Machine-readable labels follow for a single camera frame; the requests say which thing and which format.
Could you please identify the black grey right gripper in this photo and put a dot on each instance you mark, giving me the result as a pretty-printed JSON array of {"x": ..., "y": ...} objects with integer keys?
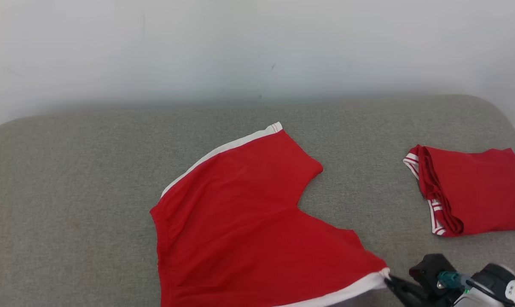
[{"x": 496, "y": 281}]

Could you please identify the red shorts with white stripe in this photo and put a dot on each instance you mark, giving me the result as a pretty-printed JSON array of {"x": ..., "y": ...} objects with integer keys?
[{"x": 240, "y": 221}]

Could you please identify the red Bulls 23 jersey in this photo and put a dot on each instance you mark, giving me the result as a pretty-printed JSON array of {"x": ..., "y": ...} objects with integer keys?
[{"x": 483, "y": 192}]

